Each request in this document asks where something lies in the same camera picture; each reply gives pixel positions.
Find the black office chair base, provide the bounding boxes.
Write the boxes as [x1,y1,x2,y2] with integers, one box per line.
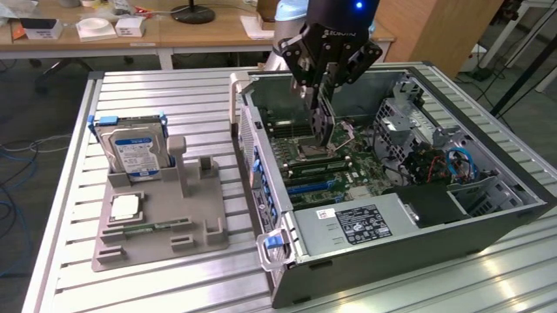
[29,58,95,94]

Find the small white box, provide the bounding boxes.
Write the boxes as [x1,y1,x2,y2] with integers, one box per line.
[115,16,147,37]

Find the metal disk bay cage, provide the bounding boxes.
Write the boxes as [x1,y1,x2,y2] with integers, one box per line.
[373,80,435,157]

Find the black plastic cover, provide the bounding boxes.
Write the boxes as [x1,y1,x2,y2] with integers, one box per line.
[398,184,471,229]

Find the black open PC case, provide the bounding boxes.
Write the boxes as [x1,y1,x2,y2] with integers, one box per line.
[228,65,550,309]

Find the CPU socket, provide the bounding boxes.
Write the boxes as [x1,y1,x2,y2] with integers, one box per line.
[294,138,333,163]

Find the hard disk with blue caddy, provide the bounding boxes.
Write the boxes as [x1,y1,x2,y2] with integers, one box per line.
[85,110,170,183]

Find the flat white paper box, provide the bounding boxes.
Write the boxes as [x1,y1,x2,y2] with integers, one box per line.
[240,14,276,40]

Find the green RAM stick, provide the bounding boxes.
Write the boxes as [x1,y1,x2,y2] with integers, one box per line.
[104,221,192,234]

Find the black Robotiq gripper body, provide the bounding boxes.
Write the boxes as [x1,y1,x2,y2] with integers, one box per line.
[299,0,381,86]

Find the blue wire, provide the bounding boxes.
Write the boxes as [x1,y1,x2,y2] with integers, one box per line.
[446,147,481,183]

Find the black Nvidia graphics card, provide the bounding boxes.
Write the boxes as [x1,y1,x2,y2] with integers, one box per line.
[309,93,343,157]

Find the wooden desk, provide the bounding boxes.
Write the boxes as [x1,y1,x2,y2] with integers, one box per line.
[0,0,398,71]

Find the black round lamp base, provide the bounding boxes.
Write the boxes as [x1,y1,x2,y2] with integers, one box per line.
[170,0,216,24]

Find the grey power supply unit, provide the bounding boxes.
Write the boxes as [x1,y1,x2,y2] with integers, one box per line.
[288,192,422,258]

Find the wooden cabinet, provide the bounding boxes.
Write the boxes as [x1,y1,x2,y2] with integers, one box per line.
[378,0,509,79]

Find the blue expansion slot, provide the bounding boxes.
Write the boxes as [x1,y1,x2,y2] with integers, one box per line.
[284,181,335,196]

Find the green motherboard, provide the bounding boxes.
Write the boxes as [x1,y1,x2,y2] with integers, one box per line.
[259,107,395,210]

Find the white box with round insert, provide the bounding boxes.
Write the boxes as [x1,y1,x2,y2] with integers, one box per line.
[76,18,119,42]

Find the grey printed parts rack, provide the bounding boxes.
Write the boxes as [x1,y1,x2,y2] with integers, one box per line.
[91,135,231,273]

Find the installed RAM stick white label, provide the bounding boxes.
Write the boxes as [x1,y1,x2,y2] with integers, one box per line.
[286,161,346,175]

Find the silver CPU chip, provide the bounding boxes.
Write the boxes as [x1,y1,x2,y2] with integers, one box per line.
[108,194,144,221]

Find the metal socket cover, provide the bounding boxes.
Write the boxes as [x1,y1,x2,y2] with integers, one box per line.
[333,119,358,153]

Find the white floor device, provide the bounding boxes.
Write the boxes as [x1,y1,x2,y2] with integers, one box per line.
[461,44,489,78]

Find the white box with black lid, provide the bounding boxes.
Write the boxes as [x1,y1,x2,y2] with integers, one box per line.
[20,18,64,40]

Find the red wire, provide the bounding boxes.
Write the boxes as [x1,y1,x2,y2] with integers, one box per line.
[426,156,447,183]

